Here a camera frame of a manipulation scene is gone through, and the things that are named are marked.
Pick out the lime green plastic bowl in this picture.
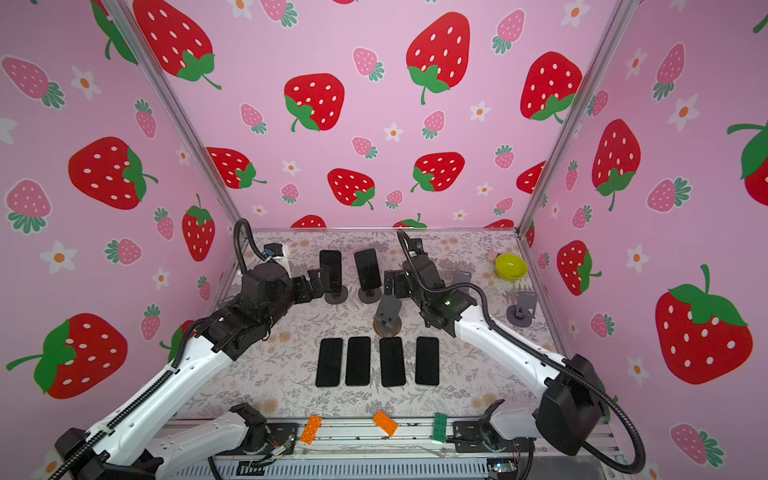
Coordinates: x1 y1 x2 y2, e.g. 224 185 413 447
494 254 528 282

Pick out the aluminium corner post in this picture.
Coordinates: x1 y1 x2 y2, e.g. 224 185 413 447
517 1 640 239
104 0 240 224

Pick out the aluminium front rail base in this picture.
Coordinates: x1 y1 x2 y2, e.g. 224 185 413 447
149 416 631 480

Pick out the orange brick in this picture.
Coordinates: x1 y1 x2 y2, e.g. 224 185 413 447
300 415 323 445
372 411 399 437

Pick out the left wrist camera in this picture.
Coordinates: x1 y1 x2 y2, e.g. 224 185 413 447
263 243 290 264

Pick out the round wooden phone stand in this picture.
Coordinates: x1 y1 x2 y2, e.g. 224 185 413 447
373 295 402 338

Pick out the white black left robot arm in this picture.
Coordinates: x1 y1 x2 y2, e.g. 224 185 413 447
51 259 324 479

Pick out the grey stand rear left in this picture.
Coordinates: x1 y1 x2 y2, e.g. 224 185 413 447
324 285 348 305

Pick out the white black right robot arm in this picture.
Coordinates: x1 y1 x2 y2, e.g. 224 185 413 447
384 254 647 474

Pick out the aluminium corner post left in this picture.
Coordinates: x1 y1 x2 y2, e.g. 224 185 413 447
104 0 240 224

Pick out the grey stand rear middle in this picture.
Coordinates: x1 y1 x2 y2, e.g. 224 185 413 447
358 287 382 304

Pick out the green brick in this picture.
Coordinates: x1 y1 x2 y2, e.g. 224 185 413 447
432 413 447 444

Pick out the grey stand right rear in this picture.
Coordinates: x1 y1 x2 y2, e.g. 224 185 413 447
452 270 472 288

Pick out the orange brick left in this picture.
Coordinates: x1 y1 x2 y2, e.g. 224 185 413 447
300 415 323 445

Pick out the orange brick middle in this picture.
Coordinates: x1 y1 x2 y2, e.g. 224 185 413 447
372 411 399 437

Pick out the aluminium corner post right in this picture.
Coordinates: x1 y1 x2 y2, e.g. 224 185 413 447
517 1 640 239

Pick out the grey stand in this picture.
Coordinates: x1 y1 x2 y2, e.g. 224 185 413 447
452 270 472 288
358 287 382 304
324 285 348 305
506 291 538 328

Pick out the grey stand far right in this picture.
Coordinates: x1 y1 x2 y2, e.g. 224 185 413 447
506 291 538 328

